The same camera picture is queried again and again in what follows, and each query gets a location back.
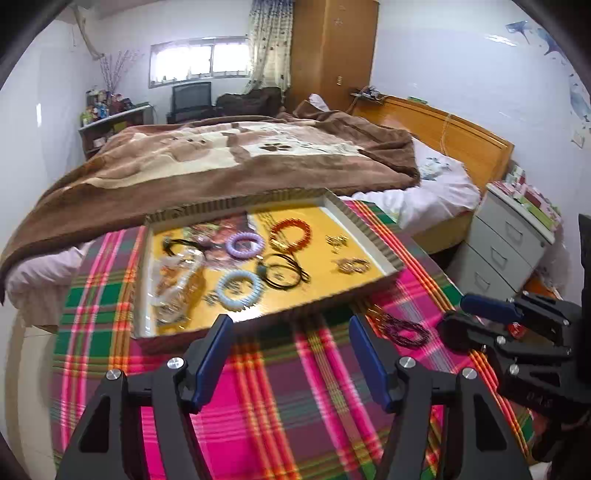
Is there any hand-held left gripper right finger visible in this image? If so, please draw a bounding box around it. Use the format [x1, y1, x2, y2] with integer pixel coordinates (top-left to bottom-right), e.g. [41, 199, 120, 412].
[348, 315, 532, 480]

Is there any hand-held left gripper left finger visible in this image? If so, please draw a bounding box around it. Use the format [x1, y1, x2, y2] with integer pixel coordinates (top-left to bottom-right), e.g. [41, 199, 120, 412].
[55, 315, 235, 480]

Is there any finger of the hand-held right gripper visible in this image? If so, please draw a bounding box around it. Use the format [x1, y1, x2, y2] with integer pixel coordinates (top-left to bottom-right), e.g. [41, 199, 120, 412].
[436, 312, 573, 370]
[461, 292, 580, 325]

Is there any dark garnet bead bracelet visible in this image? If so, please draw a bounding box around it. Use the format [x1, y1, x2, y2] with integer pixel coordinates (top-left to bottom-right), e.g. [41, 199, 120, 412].
[367, 308, 431, 347]

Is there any blue spiral hair tie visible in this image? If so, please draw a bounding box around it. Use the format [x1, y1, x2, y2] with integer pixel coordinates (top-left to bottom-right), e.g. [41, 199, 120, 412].
[216, 271, 264, 310]

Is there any clear plastic bag with jewellery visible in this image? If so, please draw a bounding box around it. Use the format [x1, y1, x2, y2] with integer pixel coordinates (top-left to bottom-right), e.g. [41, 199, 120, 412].
[150, 249, 206, 324]

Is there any striped cardboard tray box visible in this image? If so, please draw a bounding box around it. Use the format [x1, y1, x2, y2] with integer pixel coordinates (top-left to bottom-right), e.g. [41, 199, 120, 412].
[130, 187, 402, 354]

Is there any black cord bracelet teal bead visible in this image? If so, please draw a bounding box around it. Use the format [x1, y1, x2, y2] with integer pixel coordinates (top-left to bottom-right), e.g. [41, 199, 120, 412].
[256, 253, 311, 292]

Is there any gold chain bracelet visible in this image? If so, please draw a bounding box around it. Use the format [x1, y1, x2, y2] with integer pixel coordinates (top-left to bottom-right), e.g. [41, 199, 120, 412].
[336, 257, 372, 274]

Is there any purple spiral hair tie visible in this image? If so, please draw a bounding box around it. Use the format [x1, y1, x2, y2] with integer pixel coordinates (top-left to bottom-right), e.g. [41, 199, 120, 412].
[225, 232, 265, 260]

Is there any red bead bracelet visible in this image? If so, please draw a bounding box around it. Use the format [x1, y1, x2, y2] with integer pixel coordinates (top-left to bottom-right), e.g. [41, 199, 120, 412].
[269, 219, 313, 253]

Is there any white drawer nightstand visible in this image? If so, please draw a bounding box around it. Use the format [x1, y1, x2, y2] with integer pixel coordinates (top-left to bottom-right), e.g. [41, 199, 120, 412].
[445, 182, 561, 301]

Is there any plaid tablecloth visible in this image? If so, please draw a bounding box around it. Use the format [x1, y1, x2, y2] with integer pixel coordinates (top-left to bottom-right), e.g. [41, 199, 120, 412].
[51, 200, 536, 480]

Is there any pile of small boxes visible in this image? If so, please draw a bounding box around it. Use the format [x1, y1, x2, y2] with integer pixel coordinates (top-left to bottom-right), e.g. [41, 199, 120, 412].
[489, 165, 562, 232]

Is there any brown paw print blanket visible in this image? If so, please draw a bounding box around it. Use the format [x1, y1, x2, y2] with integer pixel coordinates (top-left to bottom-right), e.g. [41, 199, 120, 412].
[0, 99, 421, 305]

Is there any wooden desk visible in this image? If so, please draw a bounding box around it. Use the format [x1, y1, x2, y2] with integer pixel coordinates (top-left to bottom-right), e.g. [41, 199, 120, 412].
[78, 102, 155, 160]

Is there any dark brown cloth bag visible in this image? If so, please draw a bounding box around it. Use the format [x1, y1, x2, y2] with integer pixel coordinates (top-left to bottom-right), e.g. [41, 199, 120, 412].
[216, 87, 283, 117]

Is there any black office chair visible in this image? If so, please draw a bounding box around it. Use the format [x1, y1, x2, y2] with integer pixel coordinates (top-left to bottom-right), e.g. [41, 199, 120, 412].
[167, 82, 216, 124]

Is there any cluster of bottles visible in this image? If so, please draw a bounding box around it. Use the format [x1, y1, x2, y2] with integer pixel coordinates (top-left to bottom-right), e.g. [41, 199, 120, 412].
[81, 88, 137, 125]

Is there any window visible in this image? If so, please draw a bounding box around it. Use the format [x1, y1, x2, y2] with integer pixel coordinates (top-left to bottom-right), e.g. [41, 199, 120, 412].
[148, 37, 252, 88]

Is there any wooden wardrobe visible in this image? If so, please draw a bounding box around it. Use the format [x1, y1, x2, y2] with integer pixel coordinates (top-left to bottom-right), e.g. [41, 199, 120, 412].
[288, 0, 379, 112]

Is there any vase of dry branches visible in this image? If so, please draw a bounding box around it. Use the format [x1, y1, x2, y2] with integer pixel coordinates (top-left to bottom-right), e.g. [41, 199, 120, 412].
[99, 48, 139, 94]

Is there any dotted curtain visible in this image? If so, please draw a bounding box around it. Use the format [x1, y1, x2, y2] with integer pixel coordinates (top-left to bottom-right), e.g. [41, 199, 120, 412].
[245, 0, 296, 96]

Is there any wooden bed frame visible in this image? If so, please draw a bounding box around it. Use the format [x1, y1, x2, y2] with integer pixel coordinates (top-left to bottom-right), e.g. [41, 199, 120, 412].
[351, 95, 515, 254]

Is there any blue wall decal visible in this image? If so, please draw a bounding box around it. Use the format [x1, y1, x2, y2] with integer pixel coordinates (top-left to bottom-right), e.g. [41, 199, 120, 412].
[505, 21, 591, 148]

